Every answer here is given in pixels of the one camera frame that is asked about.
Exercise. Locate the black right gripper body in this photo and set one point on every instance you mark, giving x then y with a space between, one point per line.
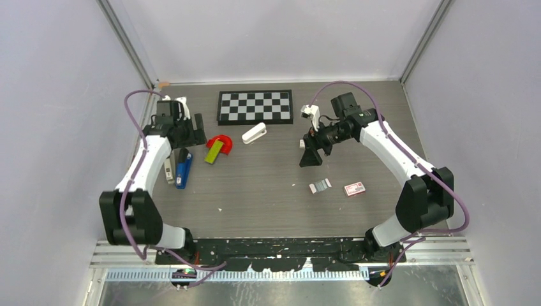
326 136

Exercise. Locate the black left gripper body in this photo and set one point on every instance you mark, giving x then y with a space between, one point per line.
186 133

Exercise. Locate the blue stapler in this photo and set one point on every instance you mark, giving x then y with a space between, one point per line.
184 162

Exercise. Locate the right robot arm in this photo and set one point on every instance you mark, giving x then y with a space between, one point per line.
425 197

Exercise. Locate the black and white stapler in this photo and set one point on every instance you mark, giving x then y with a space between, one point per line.
169 168

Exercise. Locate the green lego brick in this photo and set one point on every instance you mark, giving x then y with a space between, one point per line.
214 147

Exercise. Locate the red arch toy block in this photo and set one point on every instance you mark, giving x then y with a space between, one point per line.
225 140

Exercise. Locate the red white staple box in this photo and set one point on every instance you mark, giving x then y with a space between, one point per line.
354 189

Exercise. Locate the checkerboard calibration board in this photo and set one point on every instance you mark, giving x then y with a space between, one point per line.
237 108

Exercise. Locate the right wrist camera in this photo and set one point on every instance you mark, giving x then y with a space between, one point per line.
311 112

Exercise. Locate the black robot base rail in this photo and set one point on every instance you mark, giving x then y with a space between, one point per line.
327 254

